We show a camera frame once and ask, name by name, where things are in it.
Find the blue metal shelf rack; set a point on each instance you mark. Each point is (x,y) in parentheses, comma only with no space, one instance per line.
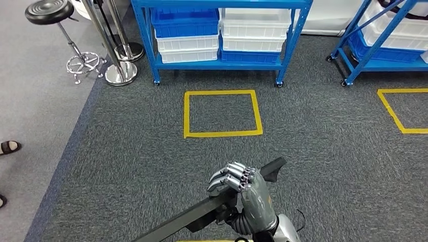
(217,64)
(384,65)

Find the person's right foot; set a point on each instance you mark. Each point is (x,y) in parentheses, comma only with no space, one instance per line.
(2,202)

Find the person's left foot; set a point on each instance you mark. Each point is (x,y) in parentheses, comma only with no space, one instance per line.
(10,147)

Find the chrome stanchion post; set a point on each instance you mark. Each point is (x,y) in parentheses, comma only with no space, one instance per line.
(121,75)
(132,51)

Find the white plastic crate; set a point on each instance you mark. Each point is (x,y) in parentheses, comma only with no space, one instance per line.
(401,41)
(254,28)
(254,44)
(189,56)
(187,43)
(424,56)

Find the black plastic frame part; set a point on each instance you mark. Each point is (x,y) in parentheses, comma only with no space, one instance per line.
(187,218)

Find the person's foot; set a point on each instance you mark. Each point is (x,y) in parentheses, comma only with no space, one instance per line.
(10,147)
(2,202)

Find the black bar stool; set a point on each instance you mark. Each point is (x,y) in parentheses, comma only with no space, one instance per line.
(50,11)

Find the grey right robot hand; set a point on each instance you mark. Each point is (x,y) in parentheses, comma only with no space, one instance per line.
(259,207)

